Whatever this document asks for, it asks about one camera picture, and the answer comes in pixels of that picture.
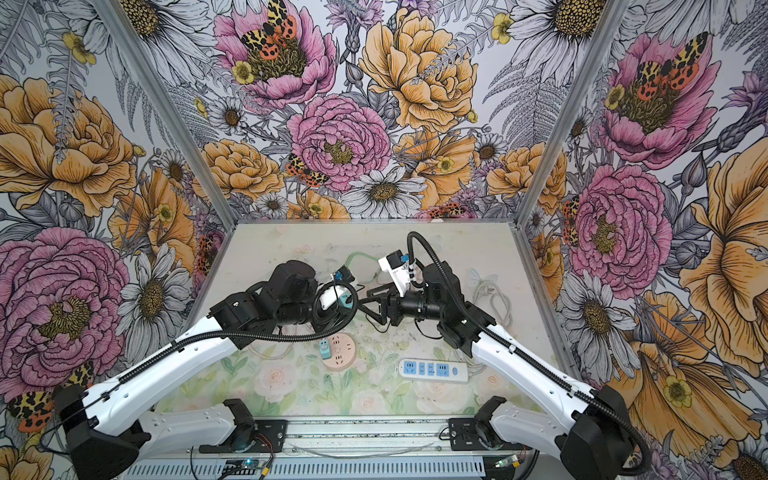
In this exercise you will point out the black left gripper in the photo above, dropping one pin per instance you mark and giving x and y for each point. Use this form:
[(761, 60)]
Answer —
[(313, 286)]

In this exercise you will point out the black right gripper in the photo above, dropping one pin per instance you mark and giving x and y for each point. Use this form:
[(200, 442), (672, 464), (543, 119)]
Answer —
[(385, 306)]

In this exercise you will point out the teal charger plug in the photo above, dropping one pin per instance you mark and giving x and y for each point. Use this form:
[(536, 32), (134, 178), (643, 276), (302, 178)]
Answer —
[(325, 349)]

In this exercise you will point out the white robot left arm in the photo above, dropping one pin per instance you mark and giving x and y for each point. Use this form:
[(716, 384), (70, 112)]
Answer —
[(110, 425)]

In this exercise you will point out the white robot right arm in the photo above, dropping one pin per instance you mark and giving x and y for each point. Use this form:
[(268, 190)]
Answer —
[(589, 430)]

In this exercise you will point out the round pink power socket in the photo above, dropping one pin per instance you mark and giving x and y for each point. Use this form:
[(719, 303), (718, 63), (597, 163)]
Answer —
[(343, 349)]

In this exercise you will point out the white blue power strip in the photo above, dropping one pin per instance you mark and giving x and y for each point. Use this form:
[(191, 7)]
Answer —
[(433, 371)]

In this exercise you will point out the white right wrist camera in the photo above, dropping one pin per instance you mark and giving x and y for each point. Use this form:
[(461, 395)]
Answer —
[(398, 266)]

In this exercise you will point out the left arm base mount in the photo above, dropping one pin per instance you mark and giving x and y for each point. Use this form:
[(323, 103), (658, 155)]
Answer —
[(263, 436)]

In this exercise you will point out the aluminium front rail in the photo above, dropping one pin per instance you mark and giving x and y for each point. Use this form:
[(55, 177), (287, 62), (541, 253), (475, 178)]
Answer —
[(432, 447)]

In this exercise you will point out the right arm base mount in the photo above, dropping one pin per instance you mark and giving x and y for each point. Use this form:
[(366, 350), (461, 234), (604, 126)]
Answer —
[(467, 434)]

